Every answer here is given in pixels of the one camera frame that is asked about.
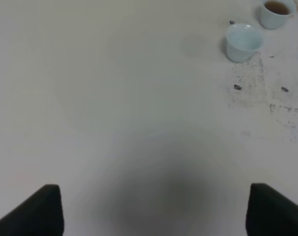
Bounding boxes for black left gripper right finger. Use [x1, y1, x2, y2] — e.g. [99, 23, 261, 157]
[245, 183, 298, 236]

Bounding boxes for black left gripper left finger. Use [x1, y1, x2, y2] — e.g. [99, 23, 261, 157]
[0, 184, 64, 236]

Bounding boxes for near light blue teacup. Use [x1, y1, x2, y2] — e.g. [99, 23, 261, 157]
[225, 23, 264, 62]

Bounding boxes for light blue teacup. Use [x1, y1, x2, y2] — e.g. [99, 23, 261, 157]
[225, 23, 264, 62]
[260, 0, 297, 30]

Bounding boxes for far light blue teacup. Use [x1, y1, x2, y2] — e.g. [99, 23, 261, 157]
[260, 0, 297, 30]

